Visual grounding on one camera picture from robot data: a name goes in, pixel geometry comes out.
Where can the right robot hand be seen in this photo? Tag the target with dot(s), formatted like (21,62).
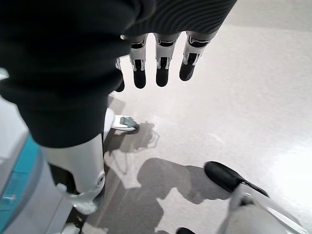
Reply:
(61,61)

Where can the white medical cart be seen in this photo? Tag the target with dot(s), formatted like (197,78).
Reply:
(109,122)

